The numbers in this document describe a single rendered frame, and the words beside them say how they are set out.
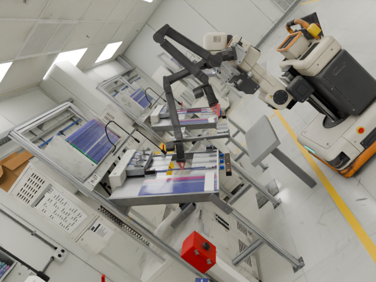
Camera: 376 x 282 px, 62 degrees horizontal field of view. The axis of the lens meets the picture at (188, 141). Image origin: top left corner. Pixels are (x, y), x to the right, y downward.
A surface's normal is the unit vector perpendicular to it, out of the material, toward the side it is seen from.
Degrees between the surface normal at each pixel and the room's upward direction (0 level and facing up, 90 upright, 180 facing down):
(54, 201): 89
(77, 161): 90
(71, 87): 90
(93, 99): 90
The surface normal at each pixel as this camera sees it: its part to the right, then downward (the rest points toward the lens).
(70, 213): -0.02, 0.35
